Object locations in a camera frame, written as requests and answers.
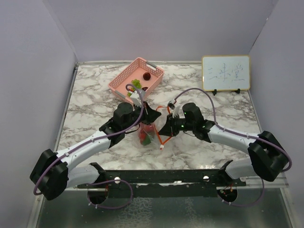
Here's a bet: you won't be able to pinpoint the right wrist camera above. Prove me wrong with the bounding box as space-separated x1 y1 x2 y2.
167 100 180 118

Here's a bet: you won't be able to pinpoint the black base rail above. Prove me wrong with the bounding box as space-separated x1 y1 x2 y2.
77 166 246 199

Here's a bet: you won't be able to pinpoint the clear zip top bag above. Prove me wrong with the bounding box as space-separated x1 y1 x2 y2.
132 105 173 150

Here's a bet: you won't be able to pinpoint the small whiteboard yellow frame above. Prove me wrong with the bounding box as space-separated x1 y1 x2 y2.
201 55 251 92

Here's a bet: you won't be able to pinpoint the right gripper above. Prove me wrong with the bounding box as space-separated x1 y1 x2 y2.
159 113 195 137

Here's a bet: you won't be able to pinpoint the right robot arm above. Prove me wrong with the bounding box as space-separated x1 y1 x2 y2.
158 103 289 186

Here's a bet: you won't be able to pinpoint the red fake fruit bunch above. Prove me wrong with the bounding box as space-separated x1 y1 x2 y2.
138 123 155 146

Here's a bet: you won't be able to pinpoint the green fake grapes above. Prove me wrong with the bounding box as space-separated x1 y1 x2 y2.
132 79 142 89

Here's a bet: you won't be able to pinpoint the pink plastic basket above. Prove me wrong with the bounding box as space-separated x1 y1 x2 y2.
108 57 164 103

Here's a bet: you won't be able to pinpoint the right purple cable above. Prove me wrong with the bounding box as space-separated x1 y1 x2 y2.
173 88 293 207

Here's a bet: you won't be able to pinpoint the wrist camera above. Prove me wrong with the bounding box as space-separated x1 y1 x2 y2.
129 89 145 107
167 100 180 118

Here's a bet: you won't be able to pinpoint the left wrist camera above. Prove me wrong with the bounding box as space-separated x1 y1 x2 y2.
129 89 145 107

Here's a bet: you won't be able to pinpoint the aluminium frame rail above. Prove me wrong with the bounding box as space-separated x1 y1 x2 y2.
38 171 289 190

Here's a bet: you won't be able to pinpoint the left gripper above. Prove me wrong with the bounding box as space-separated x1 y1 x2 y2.
123 101 162 132

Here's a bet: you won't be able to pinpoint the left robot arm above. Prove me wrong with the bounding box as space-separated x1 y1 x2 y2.
29 102 161 200

